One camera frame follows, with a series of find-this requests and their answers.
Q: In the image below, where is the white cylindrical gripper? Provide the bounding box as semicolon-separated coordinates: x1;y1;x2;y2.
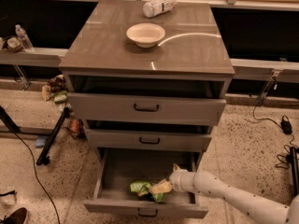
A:
149;163;196;194

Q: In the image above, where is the green rice chip bag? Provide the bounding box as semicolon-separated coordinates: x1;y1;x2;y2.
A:
130;180;167;203

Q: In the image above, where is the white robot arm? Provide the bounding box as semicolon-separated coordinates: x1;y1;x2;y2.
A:
149;163;299;224

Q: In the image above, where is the bottom grey drawer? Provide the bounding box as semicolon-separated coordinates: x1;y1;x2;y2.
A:
84;148;208;218

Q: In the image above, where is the grey drawer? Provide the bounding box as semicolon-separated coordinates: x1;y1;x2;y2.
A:
85;129;211;152
68;92;226;126
84;148;208;218

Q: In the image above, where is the middle grey drawer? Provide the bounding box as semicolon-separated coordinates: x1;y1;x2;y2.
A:
85;129;211;152

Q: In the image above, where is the grey drawer cabinet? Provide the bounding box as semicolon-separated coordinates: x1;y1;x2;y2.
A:
58;0;235;170

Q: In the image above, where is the top grey drawer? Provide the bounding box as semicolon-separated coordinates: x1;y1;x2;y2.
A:
68;92;226;126

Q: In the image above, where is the black tripod leg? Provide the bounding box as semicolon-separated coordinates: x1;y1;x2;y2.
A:
36;107;70;166

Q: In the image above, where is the black stand right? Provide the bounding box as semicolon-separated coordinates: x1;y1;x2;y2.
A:
290;147;299;196

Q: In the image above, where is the black power adapter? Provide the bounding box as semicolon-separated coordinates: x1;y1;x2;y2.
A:
280;116;292;134

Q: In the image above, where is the blue sponge on floor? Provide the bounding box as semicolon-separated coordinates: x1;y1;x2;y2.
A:
35;135;47;148

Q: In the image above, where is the pile of snack bags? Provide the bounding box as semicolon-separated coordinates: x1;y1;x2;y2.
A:
41;75;85;139

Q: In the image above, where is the dark shoe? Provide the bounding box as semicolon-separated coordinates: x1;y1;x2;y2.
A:
0;207;29;224

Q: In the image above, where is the clear water bottle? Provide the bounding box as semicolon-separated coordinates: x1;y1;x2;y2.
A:
15;24;34;51

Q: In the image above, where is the brown basket with items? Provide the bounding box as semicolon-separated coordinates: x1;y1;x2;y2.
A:
0;36;22;52

